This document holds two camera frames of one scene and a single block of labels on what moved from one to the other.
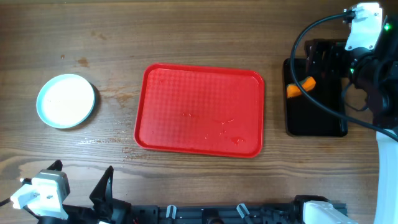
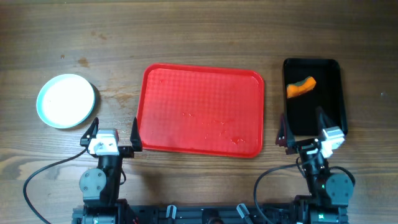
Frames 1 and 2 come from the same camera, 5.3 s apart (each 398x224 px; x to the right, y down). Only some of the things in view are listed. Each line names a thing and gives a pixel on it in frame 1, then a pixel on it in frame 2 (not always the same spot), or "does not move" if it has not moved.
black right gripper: x=331 y=48 to x=286 y=137
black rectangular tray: x=303 y=118 does not move
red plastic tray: x=200 y=110 does not move
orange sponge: x=308 y=84 does not move
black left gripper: x=82 y=211 to x=125 y=150
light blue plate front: x=64 y=101 does not move
